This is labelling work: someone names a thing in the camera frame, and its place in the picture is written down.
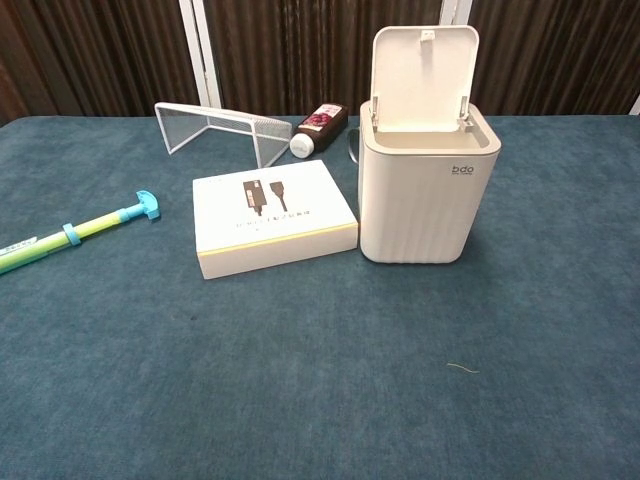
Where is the white flat product box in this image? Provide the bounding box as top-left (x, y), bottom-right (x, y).
top-left (192, 159), bottom-right (360, 281)

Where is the dark bottle with white cap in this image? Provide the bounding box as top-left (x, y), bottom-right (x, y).
top-left (289, 102), bottom-right (350, 160)

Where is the white wire mesh rack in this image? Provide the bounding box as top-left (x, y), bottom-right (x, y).
top-left (153, 101), bottom-right (293, 169)

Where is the blue felt table cover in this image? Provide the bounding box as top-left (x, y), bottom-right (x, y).
top-left (0, 114), bottom-right (640, 480)

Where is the white lidded trash bin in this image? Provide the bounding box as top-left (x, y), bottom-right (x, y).
top-left (358, 24), bottom-right (503, 265)

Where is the green and blue hand pump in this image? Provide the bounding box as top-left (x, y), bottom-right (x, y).
top-left (0, 189), bottom-right (162, 275)

